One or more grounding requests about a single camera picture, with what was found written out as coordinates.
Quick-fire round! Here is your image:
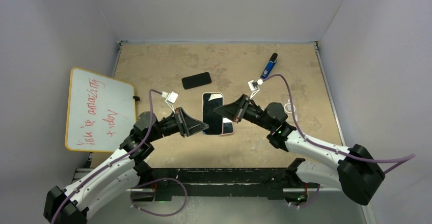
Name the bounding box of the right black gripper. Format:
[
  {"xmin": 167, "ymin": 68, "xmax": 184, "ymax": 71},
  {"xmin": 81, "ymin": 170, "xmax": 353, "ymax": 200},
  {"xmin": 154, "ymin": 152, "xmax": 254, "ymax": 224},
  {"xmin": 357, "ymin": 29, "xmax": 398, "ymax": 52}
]
[{"xmin": 214, "ymin": 94, "xmax": 274, "ymax": 131}]

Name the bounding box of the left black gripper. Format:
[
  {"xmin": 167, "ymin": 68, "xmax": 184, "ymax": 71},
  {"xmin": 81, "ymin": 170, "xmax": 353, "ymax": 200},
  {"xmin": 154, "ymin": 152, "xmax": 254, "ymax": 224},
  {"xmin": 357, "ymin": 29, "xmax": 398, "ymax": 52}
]
[{"xmin": 148, "ymin": 107, "xmax": 208, "ymax": 143}]

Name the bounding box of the black phone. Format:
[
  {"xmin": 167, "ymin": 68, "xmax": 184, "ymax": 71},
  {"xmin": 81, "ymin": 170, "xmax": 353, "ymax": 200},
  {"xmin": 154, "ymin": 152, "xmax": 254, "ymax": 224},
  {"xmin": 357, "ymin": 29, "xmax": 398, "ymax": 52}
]
[{"xmin": 222, "ymin": 118, "xmax": 234, "ymax": 135}]

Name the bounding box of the black phone face down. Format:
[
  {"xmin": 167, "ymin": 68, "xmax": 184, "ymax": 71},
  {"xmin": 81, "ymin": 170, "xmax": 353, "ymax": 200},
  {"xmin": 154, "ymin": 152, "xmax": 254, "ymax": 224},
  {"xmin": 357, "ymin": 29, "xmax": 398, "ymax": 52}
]
[{"xmin": 181, "ymin": 72, "xmax": 212, "ymax": 90}]

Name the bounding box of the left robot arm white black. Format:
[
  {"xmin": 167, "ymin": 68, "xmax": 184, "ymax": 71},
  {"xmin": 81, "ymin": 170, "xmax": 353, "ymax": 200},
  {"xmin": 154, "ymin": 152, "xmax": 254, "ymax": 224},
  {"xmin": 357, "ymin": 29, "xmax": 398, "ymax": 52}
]
[{"xmin": 43, "ymin": 107, "xmax": 209, "ymax": 223}]

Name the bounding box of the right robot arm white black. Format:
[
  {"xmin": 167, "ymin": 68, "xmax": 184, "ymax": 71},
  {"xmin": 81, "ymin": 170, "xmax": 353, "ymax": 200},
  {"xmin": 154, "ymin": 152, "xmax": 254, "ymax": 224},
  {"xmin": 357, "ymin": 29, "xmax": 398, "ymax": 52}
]
[{"xmin": 213, "ymin": 94, "xmax": 385, "ymax": 206}]

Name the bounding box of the blue marker black cap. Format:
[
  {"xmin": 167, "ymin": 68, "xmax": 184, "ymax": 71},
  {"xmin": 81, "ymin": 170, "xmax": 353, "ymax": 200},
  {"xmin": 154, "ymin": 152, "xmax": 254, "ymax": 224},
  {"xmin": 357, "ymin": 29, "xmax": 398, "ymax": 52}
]
[{"xmin": 260, "ymin": 53, "xmax": 278, "ymax": 79}]

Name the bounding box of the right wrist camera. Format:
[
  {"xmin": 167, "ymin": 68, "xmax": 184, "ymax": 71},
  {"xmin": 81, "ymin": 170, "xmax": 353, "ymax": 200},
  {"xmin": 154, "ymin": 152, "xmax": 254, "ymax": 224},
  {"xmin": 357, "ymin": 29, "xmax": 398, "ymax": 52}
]
[{"xmin": 248, "ymin": 79, "xmax": 263, "ymax": 100}]

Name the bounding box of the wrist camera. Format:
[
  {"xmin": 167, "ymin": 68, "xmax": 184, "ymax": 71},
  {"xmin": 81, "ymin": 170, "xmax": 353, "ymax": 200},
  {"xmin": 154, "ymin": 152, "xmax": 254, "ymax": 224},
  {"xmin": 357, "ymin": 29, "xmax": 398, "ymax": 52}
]
[
  {"xmin": 248, "ymin": 79, "xmax": 263, "ymax": 100},
  {"xmin": 161, "ymin": 91, "xmax": 179, "ymax": 112}
]

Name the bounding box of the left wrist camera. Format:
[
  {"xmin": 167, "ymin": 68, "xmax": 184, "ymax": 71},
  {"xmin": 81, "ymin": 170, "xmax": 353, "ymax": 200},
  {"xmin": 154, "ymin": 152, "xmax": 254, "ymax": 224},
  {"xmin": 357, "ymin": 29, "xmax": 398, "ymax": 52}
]
[{"xmin": 161, "ymin": 91, "xmax": 179, "ymax": 112}]

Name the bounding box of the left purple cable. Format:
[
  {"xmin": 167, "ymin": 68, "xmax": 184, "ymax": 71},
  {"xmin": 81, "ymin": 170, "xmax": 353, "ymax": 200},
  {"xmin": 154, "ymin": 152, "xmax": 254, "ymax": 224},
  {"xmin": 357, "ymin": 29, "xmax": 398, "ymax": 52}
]
[{"xmin": 50, "ymin": 89, "xmax": 187, "ymax": 224}]

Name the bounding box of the purple cable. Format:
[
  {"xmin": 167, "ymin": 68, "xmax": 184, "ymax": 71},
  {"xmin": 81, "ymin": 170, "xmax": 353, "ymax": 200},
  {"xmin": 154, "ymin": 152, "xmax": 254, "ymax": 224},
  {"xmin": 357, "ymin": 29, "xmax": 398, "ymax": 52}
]
[
  {"xmin": 50, "ymin": 89, "xmax": 187, "ymax": 224},
  {"xmin": 258, "ymin": 74, "xmax": 416, "ymax": 209}
]

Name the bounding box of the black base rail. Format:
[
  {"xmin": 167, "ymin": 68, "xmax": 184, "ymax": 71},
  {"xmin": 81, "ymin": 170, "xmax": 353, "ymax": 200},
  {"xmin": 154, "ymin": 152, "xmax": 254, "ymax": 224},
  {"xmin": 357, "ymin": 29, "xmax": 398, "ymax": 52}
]
[{"xmin": 119, "ymin": 167, "xmax": 320, "ymax": 202}]

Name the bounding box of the whiteboard with yellow frame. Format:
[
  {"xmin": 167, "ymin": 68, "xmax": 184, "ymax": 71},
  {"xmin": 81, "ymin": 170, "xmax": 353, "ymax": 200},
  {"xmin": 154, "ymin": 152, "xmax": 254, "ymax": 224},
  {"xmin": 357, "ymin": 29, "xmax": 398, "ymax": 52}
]
[{"xmin": 65, "ymin": 67, "xmax": 137, "ymax": 153}]

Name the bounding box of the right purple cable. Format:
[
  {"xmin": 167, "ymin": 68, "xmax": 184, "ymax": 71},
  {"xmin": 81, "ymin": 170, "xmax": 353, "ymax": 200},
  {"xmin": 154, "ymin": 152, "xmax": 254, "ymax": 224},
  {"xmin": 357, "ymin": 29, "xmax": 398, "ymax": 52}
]
[{"xmin": 258, "ymin": 74, "xmax": 416, "ymax": 209}]

